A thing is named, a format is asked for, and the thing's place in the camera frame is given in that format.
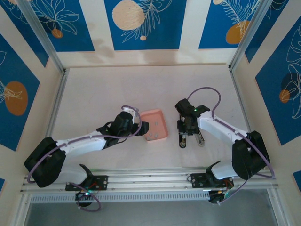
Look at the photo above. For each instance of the silver grey tool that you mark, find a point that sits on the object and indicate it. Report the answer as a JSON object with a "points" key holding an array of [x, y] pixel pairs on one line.
{"points": [[182, 136]]}

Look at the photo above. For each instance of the pink plastic tray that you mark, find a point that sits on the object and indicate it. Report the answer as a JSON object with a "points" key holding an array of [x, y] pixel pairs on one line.
{"points": [[152, 117]]}

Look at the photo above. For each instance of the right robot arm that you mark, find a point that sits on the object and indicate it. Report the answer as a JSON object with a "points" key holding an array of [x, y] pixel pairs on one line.
{"points": [[218, 127]]}

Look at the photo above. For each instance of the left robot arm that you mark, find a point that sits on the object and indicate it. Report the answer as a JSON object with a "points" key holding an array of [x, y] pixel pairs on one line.
{"points": [[77, 143]]}

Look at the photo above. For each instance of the black controller board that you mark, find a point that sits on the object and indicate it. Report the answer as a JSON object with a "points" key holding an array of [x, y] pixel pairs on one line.
{"points": [[217, 197], [84, 199]]}

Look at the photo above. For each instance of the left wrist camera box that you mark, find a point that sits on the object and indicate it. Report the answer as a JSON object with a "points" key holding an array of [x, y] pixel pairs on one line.
{"points": [[129, 110]]}

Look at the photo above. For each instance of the aluminium side rail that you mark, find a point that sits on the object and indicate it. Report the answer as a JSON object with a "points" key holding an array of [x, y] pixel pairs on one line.
{"points": [[58, 94], [238, 94]]}

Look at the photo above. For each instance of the aluminium front rail beam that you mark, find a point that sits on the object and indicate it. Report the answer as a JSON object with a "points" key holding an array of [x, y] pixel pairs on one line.
{"points": [[150, 179]]}

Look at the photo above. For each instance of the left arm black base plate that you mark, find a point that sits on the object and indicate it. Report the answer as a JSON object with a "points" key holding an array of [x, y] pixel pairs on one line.
{"points": [[101, 182]]}

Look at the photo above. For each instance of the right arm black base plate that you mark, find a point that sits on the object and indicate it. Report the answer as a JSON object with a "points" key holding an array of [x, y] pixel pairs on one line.
{"points": [[197, 181]]}

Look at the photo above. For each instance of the blue floral wall panel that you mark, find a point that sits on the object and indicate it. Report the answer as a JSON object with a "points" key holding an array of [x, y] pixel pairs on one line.
{"points": [[14, 70], [277, 106], [23, 30], [216, 23], [70, 23], [268, 30], [164, 28]]}

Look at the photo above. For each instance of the aluminium corner post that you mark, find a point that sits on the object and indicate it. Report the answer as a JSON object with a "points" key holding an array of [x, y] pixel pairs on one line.
{"points": [[41, 33], [250, 33]]}

